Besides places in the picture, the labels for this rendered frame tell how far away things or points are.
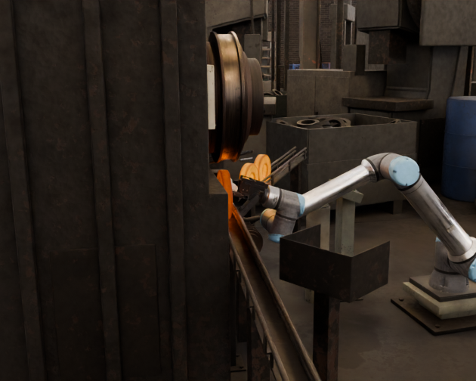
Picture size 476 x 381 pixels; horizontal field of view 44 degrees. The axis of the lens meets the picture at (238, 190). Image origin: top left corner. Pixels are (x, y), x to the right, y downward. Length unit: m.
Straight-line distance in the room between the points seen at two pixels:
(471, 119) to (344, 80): 1.41
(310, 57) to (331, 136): 6.79
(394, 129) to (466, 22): 1.48
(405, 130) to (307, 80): 2.03
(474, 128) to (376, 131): 1.05
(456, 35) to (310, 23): 5.70
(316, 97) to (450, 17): 1.64
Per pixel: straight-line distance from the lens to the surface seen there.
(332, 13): 11.04
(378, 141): 4.66
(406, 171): 2.53
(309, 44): 11.11
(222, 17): 4.83
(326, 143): 4.37
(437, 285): 3.04
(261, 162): 2.77
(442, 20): 5.57
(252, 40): 4.60
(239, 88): 1.95
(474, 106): 5.35
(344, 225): 3.08
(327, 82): 6.30
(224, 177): 2.15
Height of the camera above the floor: 1.27
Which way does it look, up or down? 13 degrees down
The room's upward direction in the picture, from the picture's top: 1 degrees counter-clockwise
